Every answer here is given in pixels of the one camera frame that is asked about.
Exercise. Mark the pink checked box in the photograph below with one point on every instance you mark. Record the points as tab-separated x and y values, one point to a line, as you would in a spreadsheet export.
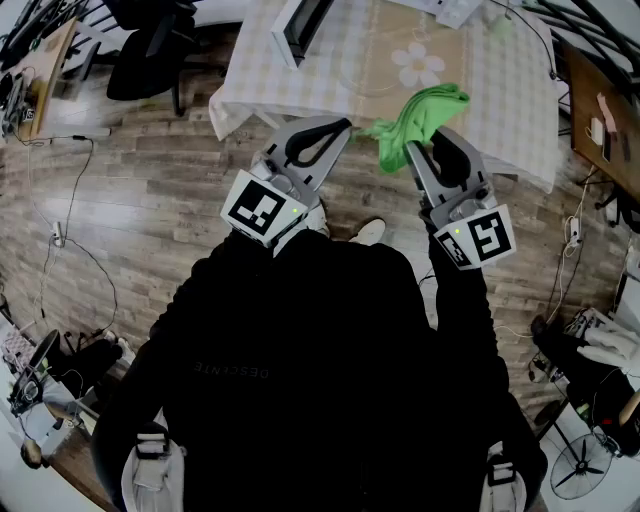
17	350

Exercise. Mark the person's left forearm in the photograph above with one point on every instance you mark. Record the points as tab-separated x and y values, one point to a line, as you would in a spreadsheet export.
235	260

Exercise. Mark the person's white shoe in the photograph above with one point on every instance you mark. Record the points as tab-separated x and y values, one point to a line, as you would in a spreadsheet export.
370	231
320	222

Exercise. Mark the black round fan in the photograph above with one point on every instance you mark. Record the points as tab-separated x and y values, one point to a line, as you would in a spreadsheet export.
46	350

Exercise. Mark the small white box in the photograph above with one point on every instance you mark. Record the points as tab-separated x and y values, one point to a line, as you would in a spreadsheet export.
596	131

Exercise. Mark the dark wooden table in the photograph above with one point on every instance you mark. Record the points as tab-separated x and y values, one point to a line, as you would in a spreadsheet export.
585	90

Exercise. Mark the black standing floor fan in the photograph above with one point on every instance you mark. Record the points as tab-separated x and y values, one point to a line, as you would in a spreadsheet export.
582	467

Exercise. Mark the green cloth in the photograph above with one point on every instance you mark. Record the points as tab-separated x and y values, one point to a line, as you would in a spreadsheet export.
425	112

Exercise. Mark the person's right white shoe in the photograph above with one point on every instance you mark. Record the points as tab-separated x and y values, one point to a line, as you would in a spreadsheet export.
370	231

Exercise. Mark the pale green vase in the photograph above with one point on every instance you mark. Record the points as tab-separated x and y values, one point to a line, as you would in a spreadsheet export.
501	27

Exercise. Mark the person's black-clothed torso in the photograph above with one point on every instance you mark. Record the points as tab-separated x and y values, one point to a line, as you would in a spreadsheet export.
300	325

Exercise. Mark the black-windowed microwave door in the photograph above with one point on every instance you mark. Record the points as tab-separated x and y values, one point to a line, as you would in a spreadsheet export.
310	20

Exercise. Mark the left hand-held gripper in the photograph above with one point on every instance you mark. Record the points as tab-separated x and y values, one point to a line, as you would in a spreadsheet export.
260	207

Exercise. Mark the person's right forearm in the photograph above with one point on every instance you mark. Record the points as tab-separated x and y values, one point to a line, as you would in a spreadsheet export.
460	300

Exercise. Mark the long white power strip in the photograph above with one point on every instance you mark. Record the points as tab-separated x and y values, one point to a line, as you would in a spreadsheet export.
80	135

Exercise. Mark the person's left white shoe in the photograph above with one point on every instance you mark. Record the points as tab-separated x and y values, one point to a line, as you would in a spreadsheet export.
320	222

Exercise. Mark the brown wooden desk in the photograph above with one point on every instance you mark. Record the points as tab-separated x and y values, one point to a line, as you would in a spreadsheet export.
80	475

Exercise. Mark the black metal railing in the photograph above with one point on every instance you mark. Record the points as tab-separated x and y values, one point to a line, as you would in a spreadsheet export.
600	30

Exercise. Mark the black office chair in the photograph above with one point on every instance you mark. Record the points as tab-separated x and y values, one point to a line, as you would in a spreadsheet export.
150	12
145	70

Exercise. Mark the light wooden desk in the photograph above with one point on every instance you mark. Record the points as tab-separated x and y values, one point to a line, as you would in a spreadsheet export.
55	60

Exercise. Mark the small white floor power strip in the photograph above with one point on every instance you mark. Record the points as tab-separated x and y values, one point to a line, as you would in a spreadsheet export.
58	235

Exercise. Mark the white desk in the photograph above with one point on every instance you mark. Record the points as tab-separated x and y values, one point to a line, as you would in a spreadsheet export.
220	15

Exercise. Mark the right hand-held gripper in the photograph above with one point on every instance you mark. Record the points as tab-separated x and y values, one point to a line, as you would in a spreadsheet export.
487	235

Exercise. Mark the pink paper notes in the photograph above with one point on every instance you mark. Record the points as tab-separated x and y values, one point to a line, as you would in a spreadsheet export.
606	112

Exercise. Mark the dark phone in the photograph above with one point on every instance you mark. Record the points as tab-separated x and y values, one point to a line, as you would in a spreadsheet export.
607	147
625	146

